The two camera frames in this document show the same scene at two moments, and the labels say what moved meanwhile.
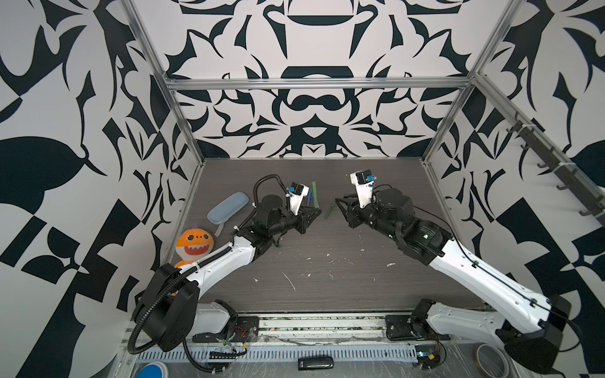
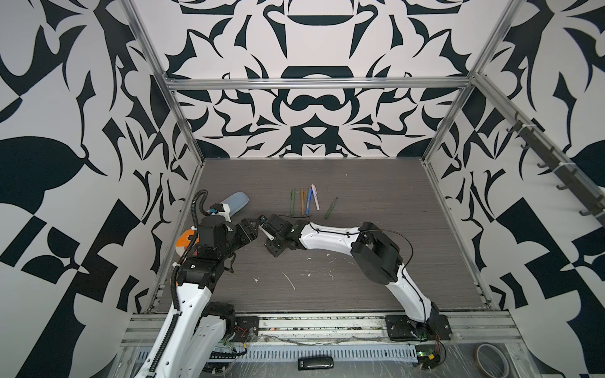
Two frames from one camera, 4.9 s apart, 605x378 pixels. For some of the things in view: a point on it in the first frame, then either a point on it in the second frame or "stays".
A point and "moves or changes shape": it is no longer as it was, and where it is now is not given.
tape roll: x=491 y=362 stays
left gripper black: x=300 y=220 to x=245 y=233
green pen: x=313 y=188 moves or changes shape
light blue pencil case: x=225 y=209 stays
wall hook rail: x=569 y=176 stays
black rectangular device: x=315 y=363 stays
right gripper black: x=353 y=210 to x=269 y=247
